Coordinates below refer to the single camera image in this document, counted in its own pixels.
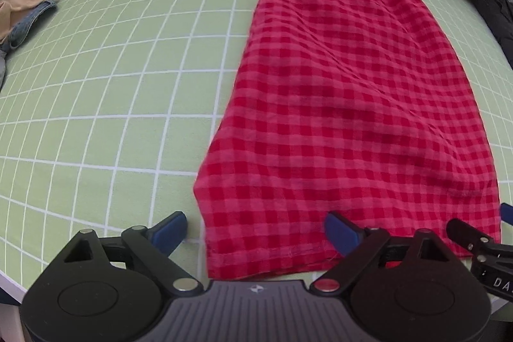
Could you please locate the green grid bed sheet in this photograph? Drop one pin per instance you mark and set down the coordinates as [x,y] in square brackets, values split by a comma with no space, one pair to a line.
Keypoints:
[120,93]

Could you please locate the red checked shorts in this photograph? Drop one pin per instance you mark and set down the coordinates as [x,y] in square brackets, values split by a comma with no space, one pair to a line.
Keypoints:
[344,117]

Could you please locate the dark cloth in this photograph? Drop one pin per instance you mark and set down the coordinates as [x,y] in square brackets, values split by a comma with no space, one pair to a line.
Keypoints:
[495,17]

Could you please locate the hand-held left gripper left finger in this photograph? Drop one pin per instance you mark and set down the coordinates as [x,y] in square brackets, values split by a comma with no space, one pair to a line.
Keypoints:
[170,232]

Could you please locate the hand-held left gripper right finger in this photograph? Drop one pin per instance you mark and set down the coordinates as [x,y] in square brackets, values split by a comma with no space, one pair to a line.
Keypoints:
[340,232]

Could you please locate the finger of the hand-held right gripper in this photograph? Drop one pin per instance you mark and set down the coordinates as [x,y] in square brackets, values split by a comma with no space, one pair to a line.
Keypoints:
[467,232]
[507,213]

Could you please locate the beige garment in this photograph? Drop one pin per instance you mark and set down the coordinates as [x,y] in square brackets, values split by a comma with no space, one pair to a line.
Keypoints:
[24,1]

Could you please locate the blue denim jeans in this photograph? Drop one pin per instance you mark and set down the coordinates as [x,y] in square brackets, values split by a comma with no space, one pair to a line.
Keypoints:
[30,23]

